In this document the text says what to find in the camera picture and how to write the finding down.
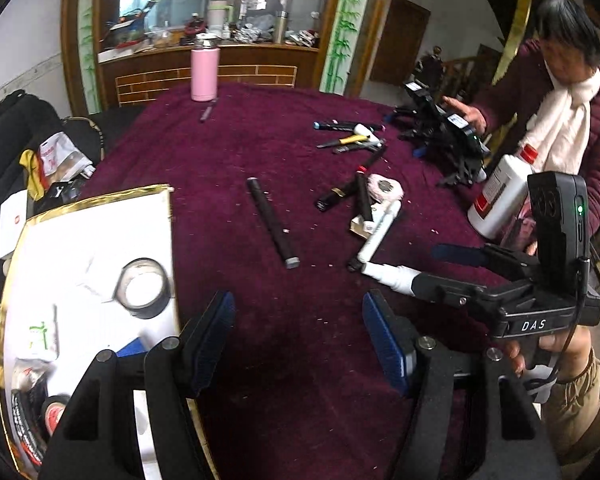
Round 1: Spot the white ointment tube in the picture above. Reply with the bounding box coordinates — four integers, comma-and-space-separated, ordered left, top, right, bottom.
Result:
362, 262, 420, 296

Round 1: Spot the grey tape roll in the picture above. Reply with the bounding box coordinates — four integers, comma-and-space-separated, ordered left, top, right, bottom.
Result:
114, 258, 171, 320

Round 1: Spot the black nail file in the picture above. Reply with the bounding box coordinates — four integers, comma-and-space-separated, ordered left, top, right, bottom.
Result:
347, 200, 402, 272

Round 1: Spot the long black tube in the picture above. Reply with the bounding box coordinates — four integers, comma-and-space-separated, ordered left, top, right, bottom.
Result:
246, 177, 300, 270

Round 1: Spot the white storage box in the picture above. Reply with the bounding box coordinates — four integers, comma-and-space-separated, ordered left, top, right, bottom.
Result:
0, 184, 216, 479

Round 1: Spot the white red carton box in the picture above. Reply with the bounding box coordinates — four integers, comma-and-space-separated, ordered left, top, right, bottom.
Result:
350, 203, 388, 240

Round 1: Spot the operator right hand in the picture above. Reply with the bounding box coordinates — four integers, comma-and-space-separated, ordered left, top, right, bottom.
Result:
504, 326, 594, 384

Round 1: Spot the large white red bottle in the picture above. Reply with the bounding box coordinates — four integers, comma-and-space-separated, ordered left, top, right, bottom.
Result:
467, 144, 538, 240

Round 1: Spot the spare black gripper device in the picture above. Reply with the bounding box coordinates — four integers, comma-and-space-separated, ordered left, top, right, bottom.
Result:
386, 81, 490, 188

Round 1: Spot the black gold lipstick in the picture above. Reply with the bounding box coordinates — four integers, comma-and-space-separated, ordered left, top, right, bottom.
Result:
314, 180, 358, 212

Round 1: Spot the clear black pen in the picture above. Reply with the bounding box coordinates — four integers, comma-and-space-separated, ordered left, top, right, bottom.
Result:
332, 141, 385, 155

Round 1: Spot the maroon table cloth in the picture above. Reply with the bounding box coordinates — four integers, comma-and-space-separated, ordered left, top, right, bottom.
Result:
78, 82, 546, 480

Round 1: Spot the woman in maroon jacket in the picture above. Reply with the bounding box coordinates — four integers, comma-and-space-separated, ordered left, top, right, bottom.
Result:
443, 0, 600, 233

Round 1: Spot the yellow black pen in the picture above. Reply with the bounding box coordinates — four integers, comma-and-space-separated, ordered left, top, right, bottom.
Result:
316, 134, 368, 150

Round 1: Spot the small pen near bottle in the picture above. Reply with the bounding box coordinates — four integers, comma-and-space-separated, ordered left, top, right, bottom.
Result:
199, 99, 218, 122

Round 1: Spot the white plastic bag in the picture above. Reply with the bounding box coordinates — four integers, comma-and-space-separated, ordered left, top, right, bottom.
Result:
38, 131, 95, 184

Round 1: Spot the wooden cabinet counter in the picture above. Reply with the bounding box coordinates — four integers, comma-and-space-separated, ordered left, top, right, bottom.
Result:
98, 41, 326, 109

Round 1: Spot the pink thermos bottle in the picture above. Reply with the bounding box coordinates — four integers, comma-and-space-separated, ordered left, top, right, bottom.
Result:
190, 32, 220, 102

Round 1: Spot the black leather sofa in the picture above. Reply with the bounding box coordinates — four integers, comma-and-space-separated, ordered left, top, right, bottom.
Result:
0, 90, 117, 293

